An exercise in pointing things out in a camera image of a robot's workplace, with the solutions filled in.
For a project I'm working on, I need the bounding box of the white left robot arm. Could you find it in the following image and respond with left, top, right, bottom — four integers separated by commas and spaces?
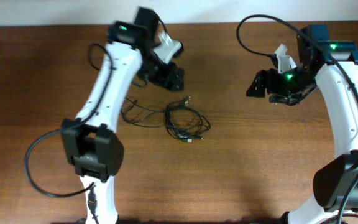
61, 7, 184, 223

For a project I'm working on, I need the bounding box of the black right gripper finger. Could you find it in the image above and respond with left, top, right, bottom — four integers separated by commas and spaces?
246, 82, 265, 98
254, 70, 269, 86

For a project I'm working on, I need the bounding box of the black cable with micro plug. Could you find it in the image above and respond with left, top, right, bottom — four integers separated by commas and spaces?
120, 96, 167, 128

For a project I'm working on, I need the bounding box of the black cable with silver USB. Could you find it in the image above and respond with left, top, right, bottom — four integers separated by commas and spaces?
165, 105, 204, 144

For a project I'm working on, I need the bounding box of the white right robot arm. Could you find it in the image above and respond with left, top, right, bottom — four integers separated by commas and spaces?
246, 24, 358, 223

